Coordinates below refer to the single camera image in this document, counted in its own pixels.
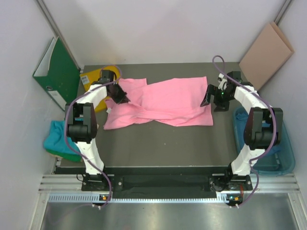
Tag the teal folded t shirt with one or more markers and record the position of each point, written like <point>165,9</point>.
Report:
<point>55,140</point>

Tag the blue t shirt in bin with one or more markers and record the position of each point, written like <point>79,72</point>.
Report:
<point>239,122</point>

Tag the green folded t shirt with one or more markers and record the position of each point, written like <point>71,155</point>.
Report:
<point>66,156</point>

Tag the teal plastic bin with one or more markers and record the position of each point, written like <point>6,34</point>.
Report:
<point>281,164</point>

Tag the grey slotted cable duct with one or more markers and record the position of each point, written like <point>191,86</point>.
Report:
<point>97,198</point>

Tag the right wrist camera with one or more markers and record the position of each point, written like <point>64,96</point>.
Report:
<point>222,82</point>

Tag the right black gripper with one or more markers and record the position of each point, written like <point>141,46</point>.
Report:
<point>213,90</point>

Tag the green ring binder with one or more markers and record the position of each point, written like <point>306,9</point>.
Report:
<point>57,74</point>

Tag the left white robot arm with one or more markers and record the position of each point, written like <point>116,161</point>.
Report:
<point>80,127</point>

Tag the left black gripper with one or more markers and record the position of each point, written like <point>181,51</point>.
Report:
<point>122,98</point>

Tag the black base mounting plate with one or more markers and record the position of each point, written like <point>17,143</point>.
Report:
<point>166,182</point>

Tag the beige paper folder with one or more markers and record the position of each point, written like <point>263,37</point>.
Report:
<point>267,54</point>

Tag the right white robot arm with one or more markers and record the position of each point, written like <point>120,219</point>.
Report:
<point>264,124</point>

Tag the pink t shirt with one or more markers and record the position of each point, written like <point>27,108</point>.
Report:
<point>175,102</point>

